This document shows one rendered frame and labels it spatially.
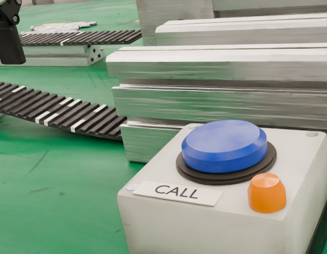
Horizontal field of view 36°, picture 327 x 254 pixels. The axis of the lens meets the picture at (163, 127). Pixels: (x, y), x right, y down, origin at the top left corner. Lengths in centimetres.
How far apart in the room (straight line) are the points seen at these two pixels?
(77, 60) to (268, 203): 50
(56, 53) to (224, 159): 50
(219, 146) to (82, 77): 41
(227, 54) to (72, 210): 14
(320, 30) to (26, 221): 24
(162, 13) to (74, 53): 18
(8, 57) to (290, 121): 33
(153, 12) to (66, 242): 31
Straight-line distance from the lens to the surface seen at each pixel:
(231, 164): 22
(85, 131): 43
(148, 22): 56
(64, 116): 46
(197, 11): 53
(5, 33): 55
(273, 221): 20
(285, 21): 38
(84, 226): 33
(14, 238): 34
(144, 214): 23
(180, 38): 41
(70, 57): 68
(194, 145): 23
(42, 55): 72
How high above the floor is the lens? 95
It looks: 24 degrees down
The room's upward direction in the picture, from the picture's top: 10 degrees counter-clockwise
